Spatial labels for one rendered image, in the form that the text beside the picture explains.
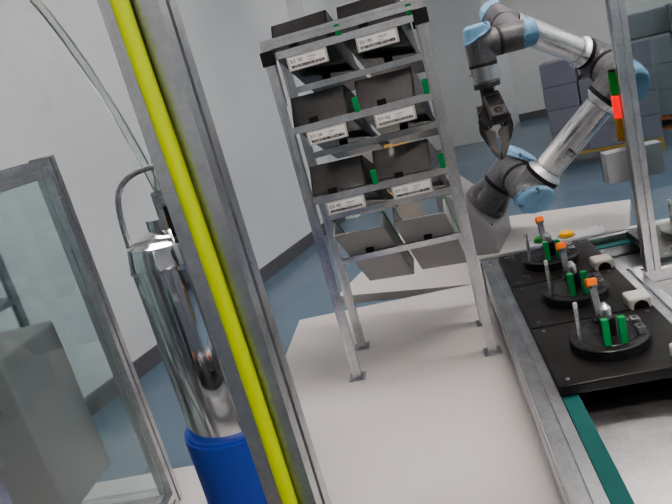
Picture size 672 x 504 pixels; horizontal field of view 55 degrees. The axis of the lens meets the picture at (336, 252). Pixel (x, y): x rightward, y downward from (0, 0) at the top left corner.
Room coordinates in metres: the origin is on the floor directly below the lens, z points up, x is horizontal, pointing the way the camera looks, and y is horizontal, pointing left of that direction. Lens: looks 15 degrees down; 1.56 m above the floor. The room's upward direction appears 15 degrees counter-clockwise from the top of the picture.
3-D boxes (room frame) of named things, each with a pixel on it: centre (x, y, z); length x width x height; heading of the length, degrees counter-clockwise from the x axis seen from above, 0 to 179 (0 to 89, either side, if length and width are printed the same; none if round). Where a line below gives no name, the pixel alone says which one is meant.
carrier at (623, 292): (1.30, -0.48, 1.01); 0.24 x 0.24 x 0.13; 80
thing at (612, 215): (2.15, -0.52, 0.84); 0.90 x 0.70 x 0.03; 61
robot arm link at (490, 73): (1.77, -0.51, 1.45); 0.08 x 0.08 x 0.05
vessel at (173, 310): (0.86, 0.20, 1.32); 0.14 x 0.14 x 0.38
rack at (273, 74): (1.48, -0.15, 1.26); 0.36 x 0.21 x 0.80; 80
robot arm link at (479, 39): (1.77, -0.52, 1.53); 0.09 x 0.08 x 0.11; 92
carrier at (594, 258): (1.54, -0.53, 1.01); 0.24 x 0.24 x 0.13; 80
